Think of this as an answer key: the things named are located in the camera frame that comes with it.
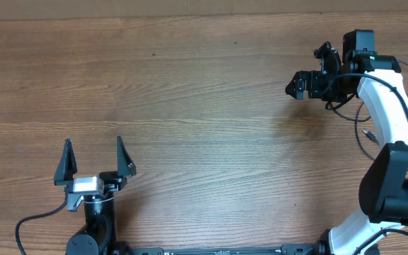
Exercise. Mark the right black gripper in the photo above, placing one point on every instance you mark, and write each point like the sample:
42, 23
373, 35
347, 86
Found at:
312, 78

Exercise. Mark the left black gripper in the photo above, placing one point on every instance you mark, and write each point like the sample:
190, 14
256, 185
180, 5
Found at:
114, 180

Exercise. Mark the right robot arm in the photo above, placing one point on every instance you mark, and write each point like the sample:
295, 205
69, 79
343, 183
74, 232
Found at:
359, 71

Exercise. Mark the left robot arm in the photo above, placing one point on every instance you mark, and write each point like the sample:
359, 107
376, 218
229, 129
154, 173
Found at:
98, 236

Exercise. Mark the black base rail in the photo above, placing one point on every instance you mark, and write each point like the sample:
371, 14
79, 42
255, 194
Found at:
221, 251

